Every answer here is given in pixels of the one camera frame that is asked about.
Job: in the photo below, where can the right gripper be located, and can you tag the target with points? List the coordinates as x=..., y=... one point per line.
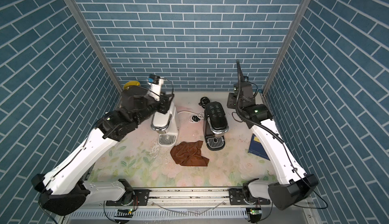
x=230, y=100

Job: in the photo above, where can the left metal corner post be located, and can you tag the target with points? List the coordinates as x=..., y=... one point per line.
x=81, y=21

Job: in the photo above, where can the black coffee machine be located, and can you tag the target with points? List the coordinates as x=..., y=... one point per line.
x=215, y=126

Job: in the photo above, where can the blue book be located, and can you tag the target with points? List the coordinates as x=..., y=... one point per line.
x=257, y=149

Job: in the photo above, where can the right metal corner post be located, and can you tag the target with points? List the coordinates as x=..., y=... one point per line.
x=302, y=8

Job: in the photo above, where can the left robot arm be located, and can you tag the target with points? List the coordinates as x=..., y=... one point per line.
x=62, y=190

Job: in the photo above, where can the yellow pen cup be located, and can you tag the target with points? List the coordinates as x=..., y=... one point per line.
x=131, y=83

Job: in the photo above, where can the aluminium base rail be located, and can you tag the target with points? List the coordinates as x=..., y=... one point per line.
x=183, y=205

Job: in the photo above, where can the brown cloth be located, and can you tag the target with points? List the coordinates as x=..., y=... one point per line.
x=189, y=154

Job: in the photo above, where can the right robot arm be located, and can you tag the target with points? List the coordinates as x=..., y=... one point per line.
x=293, y=183

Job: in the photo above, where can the metal corner post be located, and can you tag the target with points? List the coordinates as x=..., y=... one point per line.
x=302, y=8
x=81, y=21

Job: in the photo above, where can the white coffee machine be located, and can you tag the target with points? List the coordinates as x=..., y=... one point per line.
x=167, y=126

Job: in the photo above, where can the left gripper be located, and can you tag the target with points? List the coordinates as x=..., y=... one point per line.
x=165, y=102

